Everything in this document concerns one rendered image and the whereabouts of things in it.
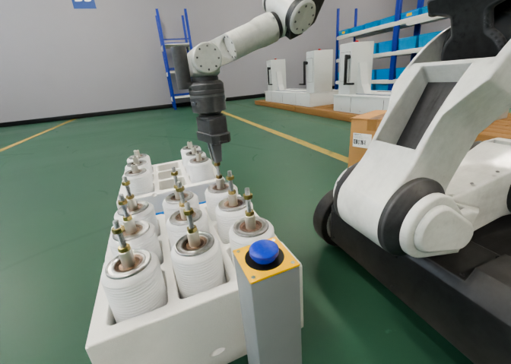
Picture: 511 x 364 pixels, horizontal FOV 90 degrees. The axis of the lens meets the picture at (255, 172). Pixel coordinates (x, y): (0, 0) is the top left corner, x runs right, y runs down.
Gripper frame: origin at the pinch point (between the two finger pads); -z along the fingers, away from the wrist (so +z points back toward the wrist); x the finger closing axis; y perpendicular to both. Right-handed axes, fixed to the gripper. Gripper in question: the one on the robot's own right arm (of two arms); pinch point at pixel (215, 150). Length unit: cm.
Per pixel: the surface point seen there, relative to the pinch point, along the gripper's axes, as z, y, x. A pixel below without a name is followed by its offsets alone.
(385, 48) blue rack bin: 51, 538, -243
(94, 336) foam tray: -18.2, -36.3, 21.7
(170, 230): -12.1, -18.7, 10.4
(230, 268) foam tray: -18.2, -11.9, 23.2
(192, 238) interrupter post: -9.2, -17.7, 21.0
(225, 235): -17.3, -7.2, 13.5
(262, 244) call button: -3.2, -13.6, 38.0
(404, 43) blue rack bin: 53, 527, -200
